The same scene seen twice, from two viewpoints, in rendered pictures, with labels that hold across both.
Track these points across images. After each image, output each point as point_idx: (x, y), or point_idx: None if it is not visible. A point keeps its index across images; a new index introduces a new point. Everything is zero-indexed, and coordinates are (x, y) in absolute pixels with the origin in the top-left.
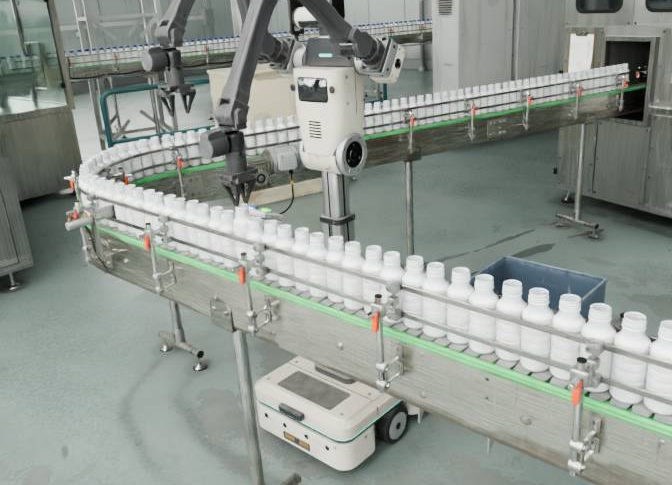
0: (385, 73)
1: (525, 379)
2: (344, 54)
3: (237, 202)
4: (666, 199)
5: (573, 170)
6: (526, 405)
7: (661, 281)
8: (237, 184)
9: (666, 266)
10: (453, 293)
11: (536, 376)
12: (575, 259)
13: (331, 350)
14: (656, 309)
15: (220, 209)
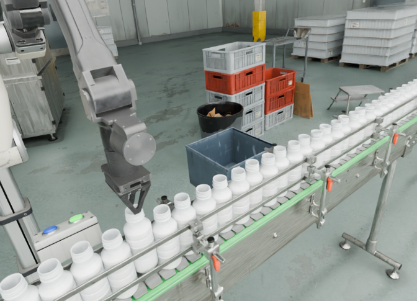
0: (45, 44)
1: (360, 156)
2: (26, 23)
3: (142, 206)
4: (36, 126)
5: None
6: (358, 168)
7: (80, 160)
8: (149, 180)
9: (70, 154)
10: (331, 139)
11: (358, 152)
12: (26, 176)
13: (268, 246)
14: (98, 170)
15: (89, 243)
